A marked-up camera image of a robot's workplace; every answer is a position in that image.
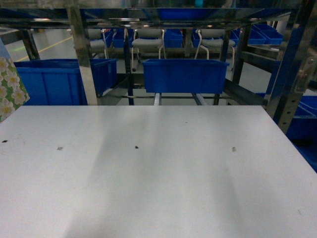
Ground light blue flower gift bag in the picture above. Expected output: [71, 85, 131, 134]
[0, 40, 30, 122]

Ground blue bin behind table right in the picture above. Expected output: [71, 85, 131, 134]
[142, 59, 229, 94]

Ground blue bin behind table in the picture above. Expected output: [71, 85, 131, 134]
[14, 59, 117, 106]
[142, 59, 229, 94]

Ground grey chair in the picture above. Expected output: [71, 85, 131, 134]
[131, 29, 166, 72]

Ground blue bin behind table left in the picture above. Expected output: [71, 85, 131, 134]
[14, 59, 117, 106]

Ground steel shelf post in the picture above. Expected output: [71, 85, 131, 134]
[67, 4, 98, 106]

